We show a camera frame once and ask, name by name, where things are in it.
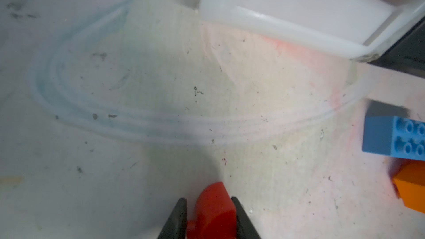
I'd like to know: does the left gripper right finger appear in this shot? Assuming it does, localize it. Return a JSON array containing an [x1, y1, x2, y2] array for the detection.
[[231, 197, 261, 239]]

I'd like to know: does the blue lego near bins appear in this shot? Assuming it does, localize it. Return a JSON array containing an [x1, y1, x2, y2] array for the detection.
[[362, 116, 425, 161]]

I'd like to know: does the left white bin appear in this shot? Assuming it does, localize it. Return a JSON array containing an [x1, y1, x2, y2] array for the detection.
[[199, 0, 425, 60]]

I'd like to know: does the orange lego near bins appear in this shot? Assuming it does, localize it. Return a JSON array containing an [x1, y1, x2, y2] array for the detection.
[[392, 160, 425, 214]]

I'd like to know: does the black middle bin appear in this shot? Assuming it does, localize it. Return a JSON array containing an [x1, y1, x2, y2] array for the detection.
[[370, 17, 425, 79]]

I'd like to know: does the small red lego piece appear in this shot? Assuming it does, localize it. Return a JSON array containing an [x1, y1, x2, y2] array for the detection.
[[187, 182, 236, 239]]

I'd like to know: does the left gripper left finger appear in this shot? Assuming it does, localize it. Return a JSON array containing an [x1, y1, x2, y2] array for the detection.
[[157, 198, 188, 239]]

